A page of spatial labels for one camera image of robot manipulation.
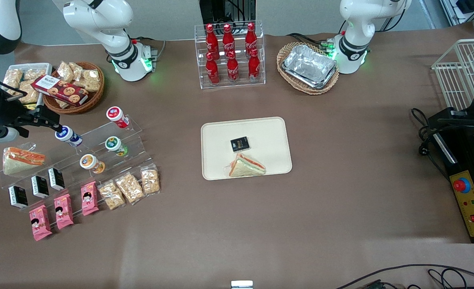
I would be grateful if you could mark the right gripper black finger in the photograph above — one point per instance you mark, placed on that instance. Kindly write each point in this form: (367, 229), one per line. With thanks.
(52, 126)
(40, 117)

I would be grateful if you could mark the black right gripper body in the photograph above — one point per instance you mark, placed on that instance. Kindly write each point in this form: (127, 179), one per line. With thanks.
(9, 111)

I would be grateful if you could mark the green gum bottle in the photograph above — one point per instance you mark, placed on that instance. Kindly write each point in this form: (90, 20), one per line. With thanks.
(115, 145)

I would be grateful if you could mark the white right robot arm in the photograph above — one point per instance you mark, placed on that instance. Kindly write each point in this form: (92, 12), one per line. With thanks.
(100, 20)

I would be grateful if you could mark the blue gum bottle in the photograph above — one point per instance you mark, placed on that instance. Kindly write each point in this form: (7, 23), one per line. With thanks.
(69, 136)

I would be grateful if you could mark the white rectangular plastic tray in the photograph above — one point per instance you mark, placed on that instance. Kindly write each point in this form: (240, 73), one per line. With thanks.
(46, 68)

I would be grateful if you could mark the orange gum bottle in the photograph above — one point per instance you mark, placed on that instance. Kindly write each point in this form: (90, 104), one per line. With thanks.
(91, 163)

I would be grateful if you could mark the red gum bottle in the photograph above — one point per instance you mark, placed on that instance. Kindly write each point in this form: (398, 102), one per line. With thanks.
(117, 116)

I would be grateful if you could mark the aluminium foil tray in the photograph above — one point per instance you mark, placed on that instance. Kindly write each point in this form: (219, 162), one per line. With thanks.
(310, 66)

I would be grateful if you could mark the cream rectangular tray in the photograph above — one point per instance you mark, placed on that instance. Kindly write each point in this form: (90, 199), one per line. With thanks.
(269, 136)

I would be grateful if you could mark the yellow snack pack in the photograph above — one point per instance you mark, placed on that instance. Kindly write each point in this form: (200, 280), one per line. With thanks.
(29, 106)

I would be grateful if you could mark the clear puffed snack bag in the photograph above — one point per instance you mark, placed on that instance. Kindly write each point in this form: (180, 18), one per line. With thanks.
(13, 78)
(91, 80)
(76, 69)
(112, 195)
(62, 103)
(30, 93)
(65, 71)
(130, 188)
(34, 74)
(150, 180)

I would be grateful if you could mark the red cookie box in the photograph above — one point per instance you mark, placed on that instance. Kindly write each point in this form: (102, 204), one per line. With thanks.
(60, 90)

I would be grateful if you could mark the brown round wicker basket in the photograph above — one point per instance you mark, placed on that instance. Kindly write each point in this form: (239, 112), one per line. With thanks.
(82, 105)

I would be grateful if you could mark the wrapped triangle sandwich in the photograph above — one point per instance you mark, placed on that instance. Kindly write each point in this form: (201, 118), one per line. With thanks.
(20, 160)
(247, 166)

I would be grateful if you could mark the small black carton box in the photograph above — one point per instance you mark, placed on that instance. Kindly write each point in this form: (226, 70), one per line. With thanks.
(40, 186)
(56, 179)
(18, 196)
(240, 144)

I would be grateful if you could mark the black yellow sealing machine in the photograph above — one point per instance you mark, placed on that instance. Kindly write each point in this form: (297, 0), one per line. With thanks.
(465, 160)

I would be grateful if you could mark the clear acrylic step stand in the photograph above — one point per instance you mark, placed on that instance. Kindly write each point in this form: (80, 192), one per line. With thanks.
(112, 168)

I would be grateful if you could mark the pink snack pack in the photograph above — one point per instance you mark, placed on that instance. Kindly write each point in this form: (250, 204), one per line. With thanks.
(89, 198)
(63, 211)
(40, 222)

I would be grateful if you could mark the red cola bottle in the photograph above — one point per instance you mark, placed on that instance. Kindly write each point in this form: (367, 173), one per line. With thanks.
(228, 38)
(211, 38)
(232, 68)
(212, 70)
(251, 36)
(254, 66)

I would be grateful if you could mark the clear acrylic bottle rack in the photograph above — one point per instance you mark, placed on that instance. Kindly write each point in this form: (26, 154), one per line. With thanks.
(241, 85)

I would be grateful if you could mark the light oval wicker basket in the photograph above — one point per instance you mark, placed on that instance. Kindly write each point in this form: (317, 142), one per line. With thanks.
(287, 78)

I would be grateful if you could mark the dark equipment cabinet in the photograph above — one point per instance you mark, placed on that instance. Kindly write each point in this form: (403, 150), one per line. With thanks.
(225, 10)

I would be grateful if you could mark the small white silver device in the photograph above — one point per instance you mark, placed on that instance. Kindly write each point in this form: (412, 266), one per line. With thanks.
(242, 284)

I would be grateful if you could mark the aluminium frame shelf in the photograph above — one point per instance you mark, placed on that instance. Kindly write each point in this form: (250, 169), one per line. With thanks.
(465, 8)

